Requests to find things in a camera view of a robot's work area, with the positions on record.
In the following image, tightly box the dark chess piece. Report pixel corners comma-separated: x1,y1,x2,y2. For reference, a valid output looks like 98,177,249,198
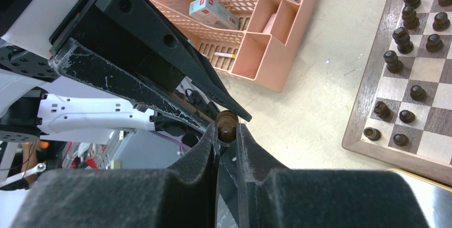
399,110,416,124
362,127,382,141
216,110,239,144
392,134,410,147
373,101,391,119

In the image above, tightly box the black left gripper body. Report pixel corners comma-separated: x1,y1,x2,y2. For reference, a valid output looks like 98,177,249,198
49,0,188,95

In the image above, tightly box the small red white box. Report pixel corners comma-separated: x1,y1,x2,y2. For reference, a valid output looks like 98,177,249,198
189,0,239,30

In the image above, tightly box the wooden chess board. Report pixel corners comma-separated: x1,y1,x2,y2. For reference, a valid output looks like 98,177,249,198
342,0,451,184

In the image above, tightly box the metal gold-rimmed tin tray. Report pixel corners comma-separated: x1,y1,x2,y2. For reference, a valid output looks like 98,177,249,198
388,168,451,227

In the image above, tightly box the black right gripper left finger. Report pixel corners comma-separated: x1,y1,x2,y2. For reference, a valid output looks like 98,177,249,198
12,124,220,227

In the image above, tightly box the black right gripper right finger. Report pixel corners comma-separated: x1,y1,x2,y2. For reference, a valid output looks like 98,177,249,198
236,124,427,227

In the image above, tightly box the orange plastic basket tray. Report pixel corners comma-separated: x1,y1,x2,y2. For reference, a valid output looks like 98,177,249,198
196,0,317,93

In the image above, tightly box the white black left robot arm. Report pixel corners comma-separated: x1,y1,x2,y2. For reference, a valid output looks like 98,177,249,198
1,0,251,128

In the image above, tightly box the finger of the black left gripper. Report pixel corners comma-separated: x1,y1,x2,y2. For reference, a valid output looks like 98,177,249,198
95,0,252,121
49,38,212,132

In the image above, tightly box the dark chess piece on board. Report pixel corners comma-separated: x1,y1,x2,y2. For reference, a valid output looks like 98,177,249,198
362,127,382,141
373,101,391,119
399,110,416,124

